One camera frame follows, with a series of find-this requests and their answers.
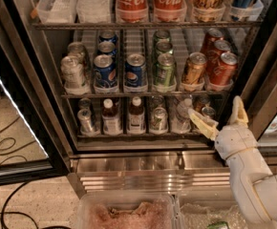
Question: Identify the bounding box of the blue pepsi can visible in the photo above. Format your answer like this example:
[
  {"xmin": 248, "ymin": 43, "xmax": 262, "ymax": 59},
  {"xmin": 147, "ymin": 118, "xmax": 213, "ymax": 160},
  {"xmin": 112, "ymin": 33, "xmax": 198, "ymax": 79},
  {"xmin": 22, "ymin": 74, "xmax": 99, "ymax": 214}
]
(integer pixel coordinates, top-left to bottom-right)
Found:
[
  {"xmin": 97, "ymin": 41, "xmax": 117, "ymax": 59},
  {"xmin": 94, "ymin": 54, "xmax": 117, "ymax": 88},
  {"xmin": 125, "ymin": 53, "xmax": 147, "ymax": 88},
  {"xmin": 98, "ymin": 30, "xmax": 118, "ymax": 44}
]

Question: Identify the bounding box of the silver slim can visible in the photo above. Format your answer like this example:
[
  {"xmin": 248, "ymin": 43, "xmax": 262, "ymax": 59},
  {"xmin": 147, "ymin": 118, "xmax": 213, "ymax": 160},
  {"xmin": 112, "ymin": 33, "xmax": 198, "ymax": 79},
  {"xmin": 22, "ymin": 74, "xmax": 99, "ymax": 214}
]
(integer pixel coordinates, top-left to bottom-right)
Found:
[
  {"xmin": 77, "ymin": 108, "xmax": 96, "ymax": 134},
  {"xmin": 78, "ymin": 97, "xmax": 93, "ymax": 110}
]

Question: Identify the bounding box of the white clear container top shelf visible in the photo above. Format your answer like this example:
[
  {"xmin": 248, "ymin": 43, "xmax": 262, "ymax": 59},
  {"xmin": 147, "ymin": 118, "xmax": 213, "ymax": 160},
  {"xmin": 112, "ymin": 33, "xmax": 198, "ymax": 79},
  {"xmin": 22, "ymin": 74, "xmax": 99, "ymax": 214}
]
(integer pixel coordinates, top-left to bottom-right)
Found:
[{"xmin": 76, "ymin": 0, "xmax": 111, "ymax": 24}]

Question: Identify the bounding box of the rear green can bottom shelf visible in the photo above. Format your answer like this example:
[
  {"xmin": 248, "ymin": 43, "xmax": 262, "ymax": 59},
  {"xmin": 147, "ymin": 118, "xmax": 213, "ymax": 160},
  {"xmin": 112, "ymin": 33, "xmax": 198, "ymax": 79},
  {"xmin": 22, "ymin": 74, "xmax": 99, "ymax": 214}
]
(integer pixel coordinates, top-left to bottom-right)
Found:
[{"xmin": 150, "ymin": 95, "xmax": 165, "ymax": 110}]

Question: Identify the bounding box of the clear plastic bin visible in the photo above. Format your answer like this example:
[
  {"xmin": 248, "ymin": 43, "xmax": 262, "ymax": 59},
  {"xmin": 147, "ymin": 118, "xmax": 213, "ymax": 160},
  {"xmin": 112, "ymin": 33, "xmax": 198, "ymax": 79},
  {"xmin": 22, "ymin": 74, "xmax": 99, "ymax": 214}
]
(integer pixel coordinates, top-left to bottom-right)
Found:
[
  {"xmin": 176, "ymin": 190, "xmax": 249, "ymax": 229},
  {"xmin": 75, "ymin": 190, "xmax": 177, "ymax": 229}
]

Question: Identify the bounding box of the green soda can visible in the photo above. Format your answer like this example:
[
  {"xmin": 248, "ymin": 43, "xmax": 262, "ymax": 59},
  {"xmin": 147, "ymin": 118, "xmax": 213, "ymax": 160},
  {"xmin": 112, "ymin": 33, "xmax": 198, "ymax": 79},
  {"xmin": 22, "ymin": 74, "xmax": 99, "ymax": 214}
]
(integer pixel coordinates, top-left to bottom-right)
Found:
[
  {"xmin": 154, "ymin": 53, "xmax": 176, "ymax": 87},
  {"xmin": 153, "ymin": 30, "xmax": 171, "ymax": 46},
  {"xmin": 154, "ymin": 41, "xmax": 174, "ymax": 61}
]

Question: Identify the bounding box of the green can shelf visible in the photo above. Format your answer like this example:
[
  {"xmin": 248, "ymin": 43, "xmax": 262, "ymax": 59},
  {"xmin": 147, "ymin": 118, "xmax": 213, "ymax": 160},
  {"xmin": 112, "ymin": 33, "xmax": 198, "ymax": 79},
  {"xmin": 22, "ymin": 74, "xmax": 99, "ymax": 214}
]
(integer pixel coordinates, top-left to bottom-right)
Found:
[
  {"xmin": 150, "ymin": 107, "xmax": 168, "ymax": 134},
  {"xmin": 150, "ymin": 95, "xmax": 165, "ymax": 110}
]

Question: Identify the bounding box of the stainless steel fridge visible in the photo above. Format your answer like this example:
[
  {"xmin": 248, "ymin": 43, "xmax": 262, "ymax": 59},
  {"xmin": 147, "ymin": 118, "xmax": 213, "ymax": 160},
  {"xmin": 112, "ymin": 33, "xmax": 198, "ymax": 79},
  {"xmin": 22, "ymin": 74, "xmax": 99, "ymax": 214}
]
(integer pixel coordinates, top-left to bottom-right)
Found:
[{"xmin": 3, "ymin": 0, "xmax": 277, "ymax": 195}]

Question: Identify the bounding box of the clear water bottle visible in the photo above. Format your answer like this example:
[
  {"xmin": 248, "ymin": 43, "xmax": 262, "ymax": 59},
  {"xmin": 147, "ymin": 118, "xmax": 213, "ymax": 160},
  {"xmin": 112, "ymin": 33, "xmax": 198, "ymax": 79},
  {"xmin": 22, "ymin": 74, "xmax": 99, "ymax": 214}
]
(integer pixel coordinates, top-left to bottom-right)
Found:
[{"xmin": 172, "ymin": 98, "xmax": 193, "ymax": 134}]

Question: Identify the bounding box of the gold bottle top shelf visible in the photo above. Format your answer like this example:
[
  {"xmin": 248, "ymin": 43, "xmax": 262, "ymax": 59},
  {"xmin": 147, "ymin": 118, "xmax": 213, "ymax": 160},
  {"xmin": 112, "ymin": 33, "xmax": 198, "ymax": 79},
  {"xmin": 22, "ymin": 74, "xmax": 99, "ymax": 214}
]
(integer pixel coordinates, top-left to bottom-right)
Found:
[{"xmin": 192, "ymin": 0, "xmax": 224, "ymax": 22}]

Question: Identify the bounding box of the right brown tea bottle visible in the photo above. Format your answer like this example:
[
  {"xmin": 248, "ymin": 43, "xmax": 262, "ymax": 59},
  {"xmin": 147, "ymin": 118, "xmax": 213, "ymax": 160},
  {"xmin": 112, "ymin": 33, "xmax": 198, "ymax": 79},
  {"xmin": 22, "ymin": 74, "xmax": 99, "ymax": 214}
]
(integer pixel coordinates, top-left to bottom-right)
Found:
[{"xmin": 128, "ymin": 96, "xmax": 145, "ymax": 135}]

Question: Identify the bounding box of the front green soda can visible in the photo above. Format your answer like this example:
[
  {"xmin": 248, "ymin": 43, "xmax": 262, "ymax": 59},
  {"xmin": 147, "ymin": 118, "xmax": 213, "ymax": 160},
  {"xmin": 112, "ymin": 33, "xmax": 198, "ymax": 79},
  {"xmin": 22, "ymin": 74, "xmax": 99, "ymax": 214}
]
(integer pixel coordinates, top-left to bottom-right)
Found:
[{"xmin": 154, "ymin": 53, "xmax": 176, "ymax": 87}]

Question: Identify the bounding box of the right closed fridge door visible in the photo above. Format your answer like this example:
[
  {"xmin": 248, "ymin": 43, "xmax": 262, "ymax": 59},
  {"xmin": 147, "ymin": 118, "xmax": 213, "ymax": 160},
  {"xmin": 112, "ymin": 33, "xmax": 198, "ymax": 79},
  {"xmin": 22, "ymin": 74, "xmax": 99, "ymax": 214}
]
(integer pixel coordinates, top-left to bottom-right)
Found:
[{"xmin": 242, "ymin": 48, "xmax": 277, "ymax": 154}]

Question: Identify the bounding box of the left coca-cola bottle top shelf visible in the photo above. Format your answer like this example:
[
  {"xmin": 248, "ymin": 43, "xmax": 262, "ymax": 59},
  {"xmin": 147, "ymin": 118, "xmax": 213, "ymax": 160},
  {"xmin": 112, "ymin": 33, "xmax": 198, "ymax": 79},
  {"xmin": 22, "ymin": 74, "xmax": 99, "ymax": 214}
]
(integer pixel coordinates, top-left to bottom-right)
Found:
[{"xmin": 117, "ymin": 0, "xmax": 147, "ymax": 23}]

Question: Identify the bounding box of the rear blue pepsi can left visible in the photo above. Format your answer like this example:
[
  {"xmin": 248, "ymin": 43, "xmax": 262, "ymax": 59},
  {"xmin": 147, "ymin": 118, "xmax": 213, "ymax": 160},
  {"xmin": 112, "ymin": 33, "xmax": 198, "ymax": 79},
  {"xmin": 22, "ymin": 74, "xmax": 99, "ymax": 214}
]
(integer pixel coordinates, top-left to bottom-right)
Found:
[{"xmin": 98, "ymin": 30, "xmax": 118, "ymax": 44}]

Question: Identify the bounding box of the rear silver slim can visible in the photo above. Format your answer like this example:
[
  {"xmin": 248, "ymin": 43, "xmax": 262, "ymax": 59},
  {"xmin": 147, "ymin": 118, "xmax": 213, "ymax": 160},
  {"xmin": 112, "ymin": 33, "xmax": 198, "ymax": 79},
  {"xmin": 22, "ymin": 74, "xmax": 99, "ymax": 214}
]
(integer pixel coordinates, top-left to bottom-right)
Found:
[{"xmin": 78, "ymin": 97, "xmax": 93, "ymax": 110}]

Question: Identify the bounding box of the front gold can bottom shelf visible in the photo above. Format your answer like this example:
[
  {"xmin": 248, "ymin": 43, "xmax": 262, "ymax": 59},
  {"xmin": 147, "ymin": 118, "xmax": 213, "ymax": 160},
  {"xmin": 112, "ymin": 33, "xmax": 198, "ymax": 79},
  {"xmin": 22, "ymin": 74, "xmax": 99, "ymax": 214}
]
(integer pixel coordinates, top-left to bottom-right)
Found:
[{"xmin": 202, "ymin": 106, "xmax": 216, "ymax": 119}]

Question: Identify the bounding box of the empty clear tray top shelf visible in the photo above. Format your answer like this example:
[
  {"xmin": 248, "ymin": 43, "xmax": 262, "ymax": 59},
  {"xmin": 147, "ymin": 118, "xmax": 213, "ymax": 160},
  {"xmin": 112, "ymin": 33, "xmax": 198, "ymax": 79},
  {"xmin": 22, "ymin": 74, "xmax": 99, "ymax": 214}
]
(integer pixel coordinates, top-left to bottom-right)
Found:
[{"xmin": 36, "ymin": 0, "xmax": 76, "ymax": 24}]

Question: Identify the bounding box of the front silver slim can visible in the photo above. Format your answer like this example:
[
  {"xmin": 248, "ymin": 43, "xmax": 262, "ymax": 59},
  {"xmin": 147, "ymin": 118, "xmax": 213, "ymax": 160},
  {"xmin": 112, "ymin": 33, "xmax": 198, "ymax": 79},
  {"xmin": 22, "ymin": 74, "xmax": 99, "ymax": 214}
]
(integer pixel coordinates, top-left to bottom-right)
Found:
[{"xmin": 77, "ymin": 108, "xmax": 96, "ymax": 134}]

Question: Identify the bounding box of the green can in bin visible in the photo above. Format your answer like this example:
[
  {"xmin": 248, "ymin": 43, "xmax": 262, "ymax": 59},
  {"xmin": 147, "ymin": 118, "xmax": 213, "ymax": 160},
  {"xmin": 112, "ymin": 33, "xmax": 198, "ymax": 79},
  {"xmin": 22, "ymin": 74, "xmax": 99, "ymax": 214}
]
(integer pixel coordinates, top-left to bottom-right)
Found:
[{"xmin": 206, "ymin": 221, "xmax": 230, "ymax": 229}]

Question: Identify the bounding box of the rear gold can bottom shelf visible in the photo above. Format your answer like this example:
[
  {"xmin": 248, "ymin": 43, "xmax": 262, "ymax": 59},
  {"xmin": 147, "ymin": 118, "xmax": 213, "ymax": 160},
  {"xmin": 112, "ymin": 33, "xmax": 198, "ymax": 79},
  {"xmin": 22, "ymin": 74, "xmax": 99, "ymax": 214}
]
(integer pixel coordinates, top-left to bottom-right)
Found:
[{"xmin": 194, "ymin": 94, "xmax": 211, "ymax": 113}]

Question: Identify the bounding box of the coca-cola bottle shelf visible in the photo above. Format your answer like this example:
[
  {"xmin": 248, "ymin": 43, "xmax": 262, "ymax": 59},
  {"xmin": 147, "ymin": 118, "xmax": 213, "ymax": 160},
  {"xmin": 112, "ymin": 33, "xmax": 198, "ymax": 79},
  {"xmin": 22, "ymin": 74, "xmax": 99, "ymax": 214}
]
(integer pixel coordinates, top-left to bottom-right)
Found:
[
  {"xmin": 154, "ymin": 0, "xmax": 182, "ymax": 22},
  {"xmin": 117, "ymin": 0, "xmax": 147, "ymax": 23}
]

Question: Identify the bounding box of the right coca-cola bottle top shelf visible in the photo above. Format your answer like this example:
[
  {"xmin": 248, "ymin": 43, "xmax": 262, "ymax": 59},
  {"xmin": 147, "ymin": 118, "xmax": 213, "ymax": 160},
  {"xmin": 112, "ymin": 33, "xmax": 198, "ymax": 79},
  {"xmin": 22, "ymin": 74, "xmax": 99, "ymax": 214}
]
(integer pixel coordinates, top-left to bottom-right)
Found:
[{"xmin": 154, "ymin": 0, "xmax": 182, "ymax": 22}]

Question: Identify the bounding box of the blue bottle top shelf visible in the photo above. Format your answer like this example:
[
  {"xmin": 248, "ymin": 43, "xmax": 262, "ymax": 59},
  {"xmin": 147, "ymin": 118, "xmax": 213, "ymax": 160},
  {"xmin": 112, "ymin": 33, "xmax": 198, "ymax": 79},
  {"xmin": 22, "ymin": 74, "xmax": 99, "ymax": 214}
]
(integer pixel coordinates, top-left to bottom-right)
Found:
[{"xmin": 230, "ymin": 0, "xmax": 256, "ymax": 21}]

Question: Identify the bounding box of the white soda can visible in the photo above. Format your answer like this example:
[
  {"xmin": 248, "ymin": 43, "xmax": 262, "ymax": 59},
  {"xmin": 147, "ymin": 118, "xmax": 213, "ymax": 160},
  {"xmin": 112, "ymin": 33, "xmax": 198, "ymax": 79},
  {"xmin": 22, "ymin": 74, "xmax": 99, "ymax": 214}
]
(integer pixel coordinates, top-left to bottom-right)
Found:
[
  {"xmin": 67, "ymin": 42, "xmax": 90, "ymax": 67},
  {"xmin": 61, "ymin": 55, "xmax": 88, "ymax": 93}
]

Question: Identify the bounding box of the rear white soda can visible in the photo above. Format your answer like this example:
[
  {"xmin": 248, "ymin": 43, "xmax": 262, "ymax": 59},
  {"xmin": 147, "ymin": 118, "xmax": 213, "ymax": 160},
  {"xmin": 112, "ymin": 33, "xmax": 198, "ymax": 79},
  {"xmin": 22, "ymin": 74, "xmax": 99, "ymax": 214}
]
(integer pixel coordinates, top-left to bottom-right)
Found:
[{"xmin": 67, "ymin": 42, "xmax": 90, "ymax": 67}]

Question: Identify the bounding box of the middle blue pepsi can left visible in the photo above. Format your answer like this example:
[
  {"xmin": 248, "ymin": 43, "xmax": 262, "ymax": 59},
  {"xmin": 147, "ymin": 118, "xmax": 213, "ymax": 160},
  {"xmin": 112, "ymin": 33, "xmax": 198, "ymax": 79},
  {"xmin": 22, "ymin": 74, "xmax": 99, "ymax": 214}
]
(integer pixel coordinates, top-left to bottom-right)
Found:
[{"xmin": 97, "ymin": 41, "xmax": 117, "ymax": 59}]

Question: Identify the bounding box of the middle green soda can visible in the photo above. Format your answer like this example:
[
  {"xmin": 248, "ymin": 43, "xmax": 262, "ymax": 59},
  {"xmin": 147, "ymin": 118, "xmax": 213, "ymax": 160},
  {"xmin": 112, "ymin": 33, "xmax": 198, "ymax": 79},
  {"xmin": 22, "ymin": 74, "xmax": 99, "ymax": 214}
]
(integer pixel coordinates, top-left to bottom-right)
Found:
[{"xmin": 154, "ymin": 41, "xmax": 174, "ymax": 61}]

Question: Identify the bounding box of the left brown tea bottle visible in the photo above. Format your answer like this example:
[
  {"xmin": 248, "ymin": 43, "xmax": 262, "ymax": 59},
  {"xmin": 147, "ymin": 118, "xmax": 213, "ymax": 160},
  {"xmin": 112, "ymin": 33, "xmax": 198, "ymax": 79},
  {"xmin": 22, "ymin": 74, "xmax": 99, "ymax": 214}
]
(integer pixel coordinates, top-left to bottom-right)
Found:
[{"xmin": 102, "ymin": 98, "xmax": 122, "ymax": 135}]

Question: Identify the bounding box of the open glass fridge door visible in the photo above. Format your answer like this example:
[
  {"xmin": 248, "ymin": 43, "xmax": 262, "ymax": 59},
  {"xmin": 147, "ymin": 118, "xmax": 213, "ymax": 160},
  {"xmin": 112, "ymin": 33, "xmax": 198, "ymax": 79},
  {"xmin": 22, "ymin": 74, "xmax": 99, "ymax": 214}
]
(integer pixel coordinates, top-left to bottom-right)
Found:
[{"xmin": 0, "ymin": 0, "xmax": 69, "ymax": 185}]

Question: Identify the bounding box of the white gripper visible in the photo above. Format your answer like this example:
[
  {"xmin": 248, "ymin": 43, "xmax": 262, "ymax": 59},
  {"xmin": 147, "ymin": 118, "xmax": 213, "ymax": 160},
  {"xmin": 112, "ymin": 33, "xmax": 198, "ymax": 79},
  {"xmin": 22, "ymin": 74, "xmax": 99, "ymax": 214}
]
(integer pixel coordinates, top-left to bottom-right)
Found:
[{"xmin": 188, "ymin": 95, "xmax": 257, "ymax": 160}]

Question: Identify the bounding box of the red coke can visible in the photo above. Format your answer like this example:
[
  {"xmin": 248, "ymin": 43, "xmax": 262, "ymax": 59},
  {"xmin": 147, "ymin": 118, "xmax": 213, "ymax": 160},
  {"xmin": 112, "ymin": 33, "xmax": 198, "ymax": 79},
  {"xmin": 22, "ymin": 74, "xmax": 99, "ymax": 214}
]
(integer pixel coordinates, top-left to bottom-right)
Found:
[
  {"xmin": 201, "ymin": 29, "xmax": 224, "ymax": 54},
  {"xmin": 209, "ymin": 52, "xmax": 238, "ymax": 86},
  {"xmin": 206, "ymin": 40, "xmax": 231, "ymax": 76}
]

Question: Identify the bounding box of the black floor cable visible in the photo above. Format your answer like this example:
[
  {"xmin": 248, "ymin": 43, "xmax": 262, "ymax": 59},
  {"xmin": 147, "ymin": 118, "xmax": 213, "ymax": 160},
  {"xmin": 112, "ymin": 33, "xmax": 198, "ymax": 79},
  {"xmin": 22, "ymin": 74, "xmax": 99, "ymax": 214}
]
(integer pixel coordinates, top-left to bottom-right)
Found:
[{"xmin": 0, "ymin": 93, "xmax": 73, "ymax": 229}]

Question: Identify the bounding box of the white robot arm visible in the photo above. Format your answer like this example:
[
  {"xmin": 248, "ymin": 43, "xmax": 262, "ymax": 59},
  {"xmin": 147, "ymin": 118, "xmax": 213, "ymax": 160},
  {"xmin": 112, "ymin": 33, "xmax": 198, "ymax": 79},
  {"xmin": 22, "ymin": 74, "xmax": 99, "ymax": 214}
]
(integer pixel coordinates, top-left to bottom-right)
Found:
[{"xmin": 188, "ymin": 96, "xmax": 277, "ymax": 223}]

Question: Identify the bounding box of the blue pepsi can centre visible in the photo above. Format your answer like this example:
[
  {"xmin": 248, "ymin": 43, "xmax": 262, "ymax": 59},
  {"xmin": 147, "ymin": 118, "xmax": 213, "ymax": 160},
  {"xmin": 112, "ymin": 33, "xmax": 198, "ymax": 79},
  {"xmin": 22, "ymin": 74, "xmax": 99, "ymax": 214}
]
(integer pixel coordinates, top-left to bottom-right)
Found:
[{"xmin": 125, "ymin": 53, "xmax": 147, "ymax": 88}]

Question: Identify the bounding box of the right clear plastic bin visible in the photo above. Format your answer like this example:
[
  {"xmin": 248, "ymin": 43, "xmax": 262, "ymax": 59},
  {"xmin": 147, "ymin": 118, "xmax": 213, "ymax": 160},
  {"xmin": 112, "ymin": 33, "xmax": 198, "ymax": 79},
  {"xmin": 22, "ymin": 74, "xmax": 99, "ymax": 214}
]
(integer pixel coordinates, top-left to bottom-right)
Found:
[{"xmin": 176, "ymin": 190, "xmax": 249, "ymax": 229}]

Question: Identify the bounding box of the gold soda can middle shelf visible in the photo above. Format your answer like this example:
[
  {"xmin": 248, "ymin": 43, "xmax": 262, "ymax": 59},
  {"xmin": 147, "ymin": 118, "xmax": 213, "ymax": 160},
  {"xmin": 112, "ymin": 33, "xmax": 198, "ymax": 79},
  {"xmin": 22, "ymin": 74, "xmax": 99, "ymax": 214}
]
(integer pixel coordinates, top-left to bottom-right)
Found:
[{"xmin": 181, "ymin": 52, "xmax": 207, "ymax": 85}]

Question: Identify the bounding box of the front green can bottom shelf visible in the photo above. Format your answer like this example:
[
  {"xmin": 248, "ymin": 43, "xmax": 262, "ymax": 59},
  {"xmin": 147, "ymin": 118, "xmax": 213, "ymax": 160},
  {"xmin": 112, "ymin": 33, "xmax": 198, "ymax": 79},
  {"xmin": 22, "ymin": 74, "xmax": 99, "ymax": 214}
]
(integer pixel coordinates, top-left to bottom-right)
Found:
[{"xmin": 150, "ymin": 107, "xmax": 168, "ymax": 134}]

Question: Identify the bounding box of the brown tea bottle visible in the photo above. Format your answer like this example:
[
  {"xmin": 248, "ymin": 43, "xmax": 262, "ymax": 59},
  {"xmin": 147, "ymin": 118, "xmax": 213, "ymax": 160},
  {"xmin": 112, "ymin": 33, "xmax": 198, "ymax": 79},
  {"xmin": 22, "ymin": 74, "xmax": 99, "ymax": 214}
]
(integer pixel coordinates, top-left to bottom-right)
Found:
[
  {"xmin": 102, "ymin": 98, "xmax": 122, "ymax": 135},
  {"xmin": 128, "ymin": 96, "xmax": 145, "ymax": 135}
]

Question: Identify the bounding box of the left clear plastic bin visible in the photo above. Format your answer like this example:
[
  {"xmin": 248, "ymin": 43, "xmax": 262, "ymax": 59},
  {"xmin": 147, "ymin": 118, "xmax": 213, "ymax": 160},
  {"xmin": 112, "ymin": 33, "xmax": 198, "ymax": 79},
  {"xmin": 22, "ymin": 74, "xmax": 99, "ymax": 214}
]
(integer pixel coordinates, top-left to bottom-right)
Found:
[{"xmin": 75, "ymin": 190, "xmax": 177, "ymax": 229}]

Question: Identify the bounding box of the front blue pepsi can left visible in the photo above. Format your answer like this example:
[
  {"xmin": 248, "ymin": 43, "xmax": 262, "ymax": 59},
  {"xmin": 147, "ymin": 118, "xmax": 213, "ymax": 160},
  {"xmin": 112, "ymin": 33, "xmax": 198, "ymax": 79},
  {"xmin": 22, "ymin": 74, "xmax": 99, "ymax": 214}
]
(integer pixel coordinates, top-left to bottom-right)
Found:
[{"xmin": 94, "ymin": 54, "xmax": 117, "ymax": 88}]

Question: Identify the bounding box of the rear green soda can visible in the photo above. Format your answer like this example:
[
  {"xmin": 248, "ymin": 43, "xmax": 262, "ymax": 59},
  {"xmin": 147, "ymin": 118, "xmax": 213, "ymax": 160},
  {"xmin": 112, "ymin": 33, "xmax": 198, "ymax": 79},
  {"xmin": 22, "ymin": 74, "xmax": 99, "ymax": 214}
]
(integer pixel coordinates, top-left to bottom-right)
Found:
[{"xmin": 153, "ymin": 30, "xmax": 171, "ymax": 46}]

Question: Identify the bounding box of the front white soda can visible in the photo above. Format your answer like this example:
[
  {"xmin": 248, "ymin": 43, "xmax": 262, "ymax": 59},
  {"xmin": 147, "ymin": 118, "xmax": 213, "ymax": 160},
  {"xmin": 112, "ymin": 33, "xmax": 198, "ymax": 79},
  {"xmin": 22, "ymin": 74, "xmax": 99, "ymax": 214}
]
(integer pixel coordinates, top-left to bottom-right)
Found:
[{"xmin": 61, "ymin": 55, "xmax": 88, "ymax": 93}]

